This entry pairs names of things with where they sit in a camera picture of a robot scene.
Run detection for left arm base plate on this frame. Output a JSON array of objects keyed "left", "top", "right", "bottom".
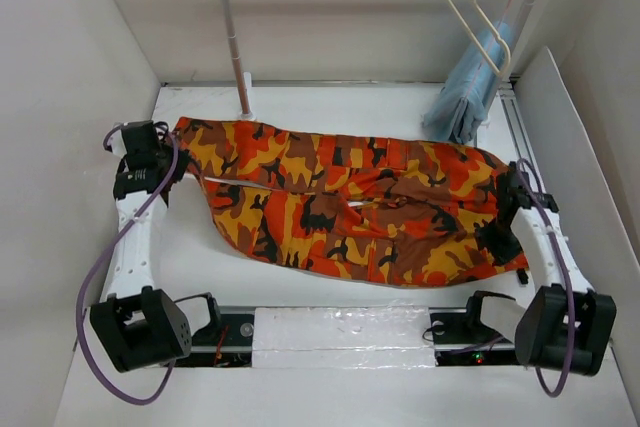
[{"left": 175, "top": 307, "right": 255, "bottom": 368}]

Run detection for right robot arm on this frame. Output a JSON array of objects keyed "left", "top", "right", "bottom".
[{"left": 462, "top": 159, "right": 617, "bottom": 378}]

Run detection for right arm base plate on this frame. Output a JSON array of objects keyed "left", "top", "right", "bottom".
[{"left": 423, "top": 308, "right": 518, "bottom": 368}]

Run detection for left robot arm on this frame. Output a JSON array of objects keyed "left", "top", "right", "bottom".
[{"left": 89, "top": 121, "right": 224, "bottom": 372}]

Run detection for light blue hanging garment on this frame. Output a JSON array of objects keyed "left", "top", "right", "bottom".
[{"left": 422, "top": 43, "right": 496, "bottom": 144}]

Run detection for orange camouflage trousers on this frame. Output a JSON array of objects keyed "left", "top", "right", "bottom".
[{"left": 174, "top": 117, "right": 527, "bottom": 288}]

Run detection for red wire hanger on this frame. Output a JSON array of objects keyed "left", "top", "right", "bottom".
[{"left": 465, "top": 0, "right": 514, "bottom": 104}]

